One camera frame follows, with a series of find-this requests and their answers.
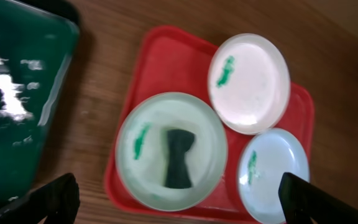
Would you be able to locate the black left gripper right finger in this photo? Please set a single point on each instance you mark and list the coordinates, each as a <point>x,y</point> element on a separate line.
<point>304,203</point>

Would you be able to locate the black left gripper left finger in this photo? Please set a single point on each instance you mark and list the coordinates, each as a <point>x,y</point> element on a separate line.
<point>55,202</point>

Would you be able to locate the mint plate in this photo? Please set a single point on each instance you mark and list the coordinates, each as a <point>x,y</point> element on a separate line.
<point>142,151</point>
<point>262,164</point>

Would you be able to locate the green sponge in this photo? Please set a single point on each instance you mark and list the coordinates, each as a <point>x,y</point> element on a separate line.
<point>179,142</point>

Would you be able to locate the white plate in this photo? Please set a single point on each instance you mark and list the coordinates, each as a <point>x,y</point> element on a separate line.
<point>249,83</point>

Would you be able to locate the black water basin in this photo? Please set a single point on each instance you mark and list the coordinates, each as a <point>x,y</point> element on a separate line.
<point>37,43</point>

